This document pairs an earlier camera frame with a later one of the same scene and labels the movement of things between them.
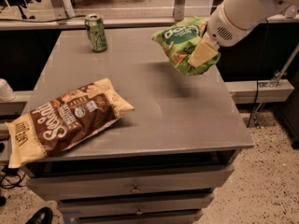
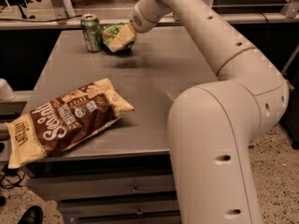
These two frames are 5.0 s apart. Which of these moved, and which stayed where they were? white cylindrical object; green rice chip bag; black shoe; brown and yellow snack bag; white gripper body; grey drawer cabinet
Moved: black shoe; white gripper body; green rice chip bag
Stayed: brown and yellow snack bag; grey drawer cabinet; white cylindrical object
